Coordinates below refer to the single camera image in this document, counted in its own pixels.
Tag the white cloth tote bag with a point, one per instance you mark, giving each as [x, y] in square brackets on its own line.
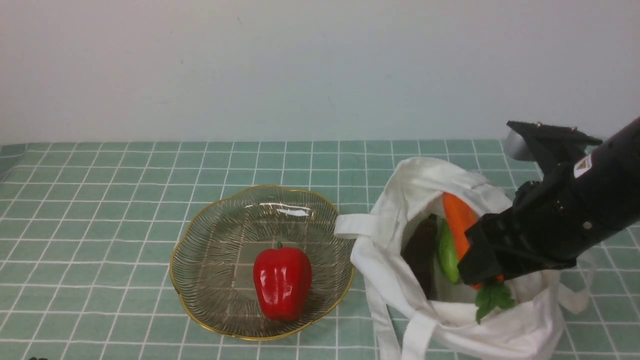
[405, 320]

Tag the red bell pepper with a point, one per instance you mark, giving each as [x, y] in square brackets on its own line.
[282, 278]

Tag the purple eggplant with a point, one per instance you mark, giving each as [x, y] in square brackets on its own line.
[419, 253]

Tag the gold-rimmed glass bowl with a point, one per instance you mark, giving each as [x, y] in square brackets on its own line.
[211, 267]

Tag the orange carrot with greens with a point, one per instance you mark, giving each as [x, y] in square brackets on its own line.
[460, 217]

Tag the green chili pepper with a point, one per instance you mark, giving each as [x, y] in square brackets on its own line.
[447, 253]

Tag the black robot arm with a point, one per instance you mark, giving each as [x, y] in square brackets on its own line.
[589, 192]

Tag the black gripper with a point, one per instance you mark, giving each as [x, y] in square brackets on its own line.
[548, 225]

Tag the green checkered tablecloth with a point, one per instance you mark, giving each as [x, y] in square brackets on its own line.
[87, 230]

